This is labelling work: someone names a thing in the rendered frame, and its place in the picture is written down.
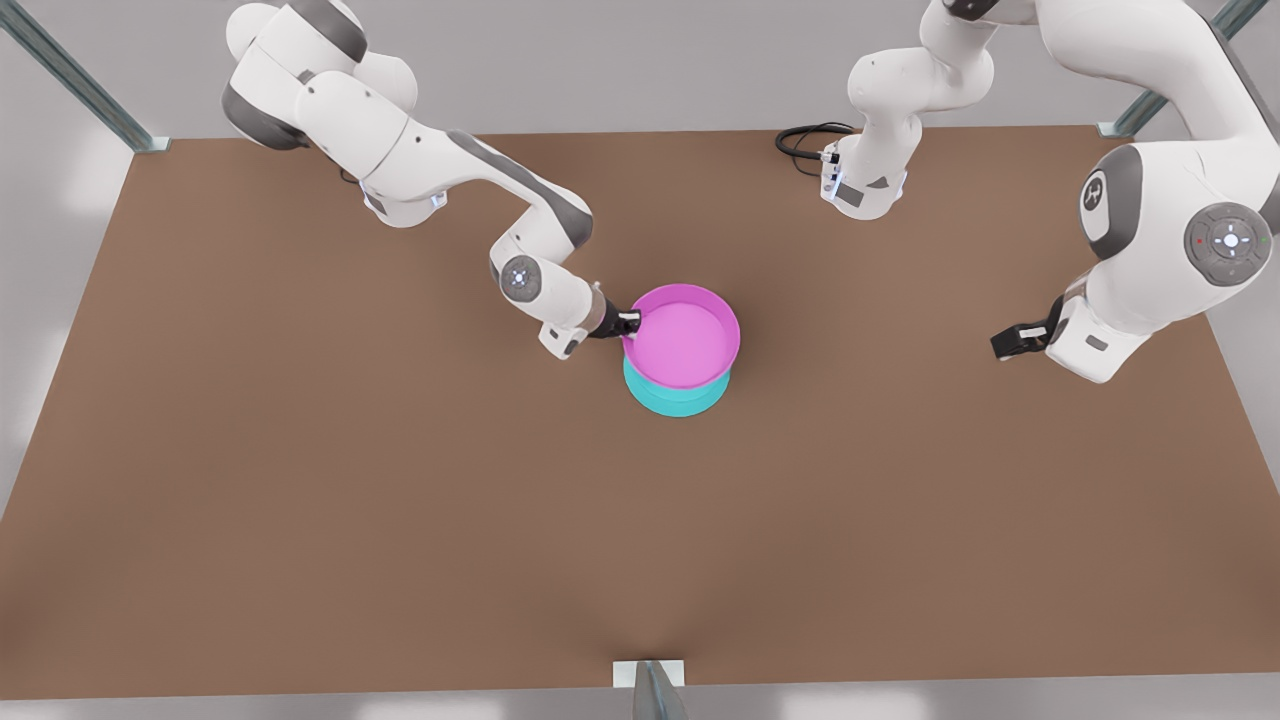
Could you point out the silver frame post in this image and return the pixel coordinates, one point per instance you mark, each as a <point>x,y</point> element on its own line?
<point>655,690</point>
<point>1170,80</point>
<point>75,75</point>

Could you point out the blue plate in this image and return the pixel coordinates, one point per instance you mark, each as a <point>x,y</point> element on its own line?
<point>676,400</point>

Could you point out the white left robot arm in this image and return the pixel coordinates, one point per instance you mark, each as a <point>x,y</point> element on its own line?
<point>1160,200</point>

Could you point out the pink plate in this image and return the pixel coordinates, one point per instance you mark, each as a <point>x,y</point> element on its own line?
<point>682,335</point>

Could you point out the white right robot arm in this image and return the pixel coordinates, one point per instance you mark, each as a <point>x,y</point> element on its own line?
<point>400,140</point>

